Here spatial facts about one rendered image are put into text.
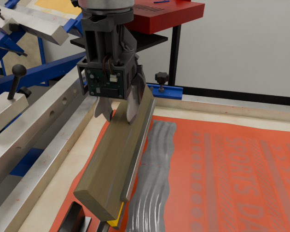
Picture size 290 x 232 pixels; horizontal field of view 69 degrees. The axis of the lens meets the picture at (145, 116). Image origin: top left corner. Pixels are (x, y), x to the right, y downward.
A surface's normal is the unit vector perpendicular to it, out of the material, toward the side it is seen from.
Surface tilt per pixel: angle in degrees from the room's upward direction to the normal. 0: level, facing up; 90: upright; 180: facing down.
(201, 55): 90
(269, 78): 90
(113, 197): 60
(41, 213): 0
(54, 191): 0
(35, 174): 0
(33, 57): 79
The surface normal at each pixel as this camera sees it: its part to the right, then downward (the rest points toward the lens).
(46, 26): -0.33, -0.44
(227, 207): 0.01, -0.80
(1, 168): 0.98, 0.12
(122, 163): 0.86, -0.29
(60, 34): 0.76, 0.40
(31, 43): -0.18, 0.42
